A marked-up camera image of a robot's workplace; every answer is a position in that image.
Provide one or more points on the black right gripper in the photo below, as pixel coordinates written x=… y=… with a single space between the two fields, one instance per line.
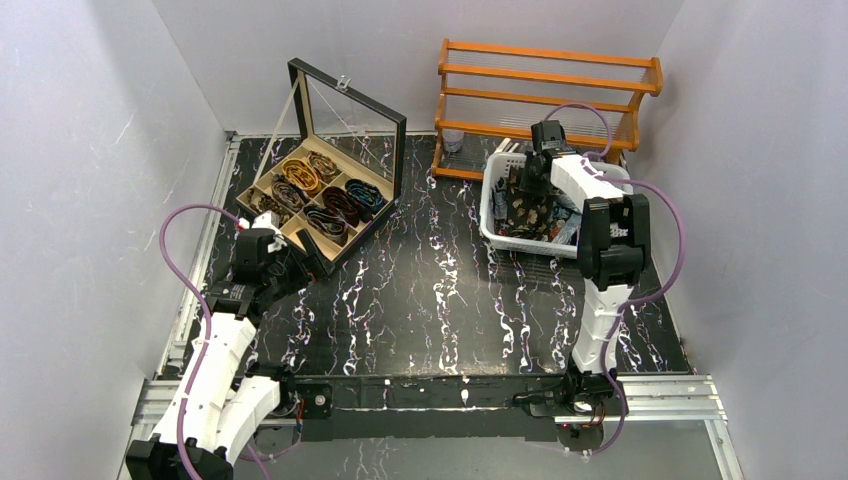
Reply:
x=530 y=171

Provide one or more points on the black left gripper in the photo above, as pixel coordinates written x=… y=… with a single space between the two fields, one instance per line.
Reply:
x=291 y=257

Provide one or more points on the black gold floral tie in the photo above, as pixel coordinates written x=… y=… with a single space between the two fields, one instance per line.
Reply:
x=527 y=217

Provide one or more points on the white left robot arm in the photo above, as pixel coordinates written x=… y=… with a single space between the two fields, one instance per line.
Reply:
x=209 y=421

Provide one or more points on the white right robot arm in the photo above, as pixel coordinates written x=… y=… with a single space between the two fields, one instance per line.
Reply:
x=611 y=272

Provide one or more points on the grey ties in basket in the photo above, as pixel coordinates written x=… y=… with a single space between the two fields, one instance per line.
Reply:
x=566 y=214

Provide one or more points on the white plastic basket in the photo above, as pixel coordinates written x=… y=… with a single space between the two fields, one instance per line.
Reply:
x=590 y=177

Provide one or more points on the orange wooden shoe rack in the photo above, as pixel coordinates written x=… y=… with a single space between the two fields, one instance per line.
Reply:
x=500 y=91

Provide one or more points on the olive patterned rolled tie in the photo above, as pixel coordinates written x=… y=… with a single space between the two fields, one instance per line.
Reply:
x=260 y=202

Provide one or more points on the grey striped rolled tie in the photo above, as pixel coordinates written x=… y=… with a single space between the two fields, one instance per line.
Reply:
x=326 y=222

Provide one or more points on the brown patterned rolled tie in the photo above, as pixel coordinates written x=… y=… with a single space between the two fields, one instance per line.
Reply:
x=288 y=194

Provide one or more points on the small clear plastic cup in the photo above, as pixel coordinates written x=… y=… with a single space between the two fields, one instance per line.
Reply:
x=452 y=140

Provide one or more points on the dark red rolled tie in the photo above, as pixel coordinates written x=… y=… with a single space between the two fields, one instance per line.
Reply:
x=338 y=201

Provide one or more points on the gold rolled tie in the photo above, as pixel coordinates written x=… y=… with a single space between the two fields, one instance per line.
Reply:
x=300 y=173

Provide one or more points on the brown rolled tie back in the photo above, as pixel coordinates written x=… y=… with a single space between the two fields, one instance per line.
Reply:
x=324 y=167

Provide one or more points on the blue black rolled tie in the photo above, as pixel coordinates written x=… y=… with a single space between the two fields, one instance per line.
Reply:
x=367 y=198

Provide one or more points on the black tie storage box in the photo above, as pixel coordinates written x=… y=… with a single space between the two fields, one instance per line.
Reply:
x=364 y=137

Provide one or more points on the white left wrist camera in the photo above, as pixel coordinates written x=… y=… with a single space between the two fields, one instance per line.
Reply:
x=269 y=221

